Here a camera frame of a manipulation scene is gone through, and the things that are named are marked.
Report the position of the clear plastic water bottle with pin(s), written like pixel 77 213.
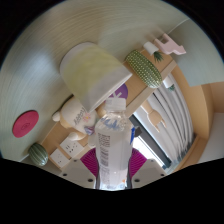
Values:
pixel 113 150

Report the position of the pale yellow white cup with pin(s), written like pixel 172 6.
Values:
pixel 93 73

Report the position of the pink wooden horse figure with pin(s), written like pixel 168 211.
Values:
pixel 170 45

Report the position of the small grey-green desk partition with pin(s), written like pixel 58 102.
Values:
pixel 200 50

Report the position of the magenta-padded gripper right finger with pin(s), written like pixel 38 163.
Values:
pixel 148 171

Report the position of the tall green cactus ornament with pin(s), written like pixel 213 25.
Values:
pixel 144 68

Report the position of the purple round number sign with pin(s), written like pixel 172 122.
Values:
pixel 121 91

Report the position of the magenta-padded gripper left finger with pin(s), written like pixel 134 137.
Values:
pixel 77 171

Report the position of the round green cactus ornament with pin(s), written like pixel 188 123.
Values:
pixel 38 154

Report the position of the flat round red coaster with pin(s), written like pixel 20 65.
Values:
pixel 25 124

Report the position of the cream plush mouse toy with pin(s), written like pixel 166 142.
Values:
pixel 75 116

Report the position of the white pleated curtain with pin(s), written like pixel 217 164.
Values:
pixel 176 116

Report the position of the small plant in white pot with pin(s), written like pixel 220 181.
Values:
pixel 150 47
pixel 168 83

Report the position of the wooden hand model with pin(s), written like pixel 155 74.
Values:
pixel 154 116

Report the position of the white wall socket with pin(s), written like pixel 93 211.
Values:
pixel 70 146
pixel 59 157

